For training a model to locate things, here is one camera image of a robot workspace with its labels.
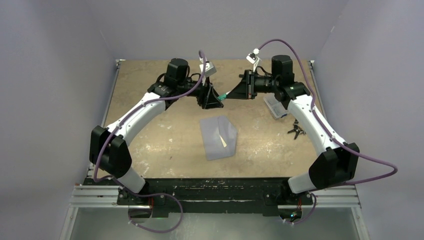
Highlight aluminium rail frame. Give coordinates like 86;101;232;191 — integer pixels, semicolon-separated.
72;55;359;227

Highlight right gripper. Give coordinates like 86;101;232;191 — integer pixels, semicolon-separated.
227;69;279;100

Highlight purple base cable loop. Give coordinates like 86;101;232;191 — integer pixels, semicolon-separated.
128;192;185;234

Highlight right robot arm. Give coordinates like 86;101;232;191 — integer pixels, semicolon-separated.
226;53;359;204

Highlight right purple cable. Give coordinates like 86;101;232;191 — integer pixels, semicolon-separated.
253;39;399;186

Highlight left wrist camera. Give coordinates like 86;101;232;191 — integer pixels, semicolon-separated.
199;61;217;78

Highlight black pliers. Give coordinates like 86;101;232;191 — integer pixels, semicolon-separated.
287;119;306;140

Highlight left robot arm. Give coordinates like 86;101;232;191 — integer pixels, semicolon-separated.
89;57;223;205

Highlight cream letter paper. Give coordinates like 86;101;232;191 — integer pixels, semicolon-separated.
219;135;227;148

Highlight clear plastic screw box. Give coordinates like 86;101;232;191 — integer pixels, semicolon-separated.
263;94;289;119

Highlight grey envelope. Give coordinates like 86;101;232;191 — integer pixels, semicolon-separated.
199;115;238;161

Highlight black base frame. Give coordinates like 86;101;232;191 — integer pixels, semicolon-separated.
82;177;314;219

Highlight white green glue stick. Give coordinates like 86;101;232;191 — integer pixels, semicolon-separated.
217;91;231;101

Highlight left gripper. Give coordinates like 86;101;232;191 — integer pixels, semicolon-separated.
177;73;223;109

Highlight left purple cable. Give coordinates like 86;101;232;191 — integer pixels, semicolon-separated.
93;49;208;184

